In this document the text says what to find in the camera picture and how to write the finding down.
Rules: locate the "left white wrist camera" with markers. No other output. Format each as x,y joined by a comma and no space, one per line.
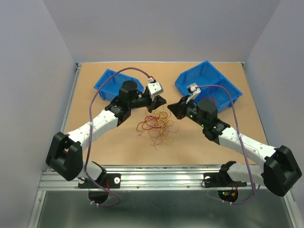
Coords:
154,89

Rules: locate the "aluminium frame rails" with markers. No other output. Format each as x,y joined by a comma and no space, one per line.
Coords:
163,190

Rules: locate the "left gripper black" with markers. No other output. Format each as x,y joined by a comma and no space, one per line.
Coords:
158,101

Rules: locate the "small blue bin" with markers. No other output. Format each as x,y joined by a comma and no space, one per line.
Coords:
111,89

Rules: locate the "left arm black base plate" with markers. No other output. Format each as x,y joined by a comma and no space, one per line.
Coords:
111,180

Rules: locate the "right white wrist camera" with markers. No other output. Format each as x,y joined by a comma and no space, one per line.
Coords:
194,91

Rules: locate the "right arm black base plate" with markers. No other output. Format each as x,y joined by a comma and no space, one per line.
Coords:
219,180

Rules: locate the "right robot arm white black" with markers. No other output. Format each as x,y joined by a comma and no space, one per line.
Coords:
274,168

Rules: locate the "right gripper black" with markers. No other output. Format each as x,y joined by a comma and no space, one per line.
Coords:
178,109

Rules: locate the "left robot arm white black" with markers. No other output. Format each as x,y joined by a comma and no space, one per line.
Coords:
65,155

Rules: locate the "large divided blue bin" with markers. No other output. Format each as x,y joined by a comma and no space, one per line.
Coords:
206,74

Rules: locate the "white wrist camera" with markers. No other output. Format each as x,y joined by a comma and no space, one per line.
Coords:
194,91
154,89

